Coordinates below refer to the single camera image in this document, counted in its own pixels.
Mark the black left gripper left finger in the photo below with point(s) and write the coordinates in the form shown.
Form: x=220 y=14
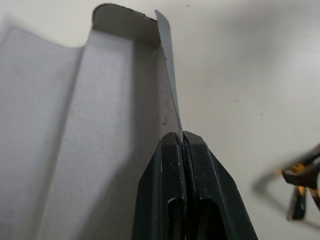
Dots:
x=160 y=190

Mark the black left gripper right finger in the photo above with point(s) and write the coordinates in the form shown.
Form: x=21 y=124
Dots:
x=212 y=190

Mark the grey foldable glasses case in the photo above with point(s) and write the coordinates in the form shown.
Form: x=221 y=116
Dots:
x=100 y=112

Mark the black tortoiseshell glasses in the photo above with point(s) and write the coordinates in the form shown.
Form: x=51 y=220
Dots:
x=300 y=180

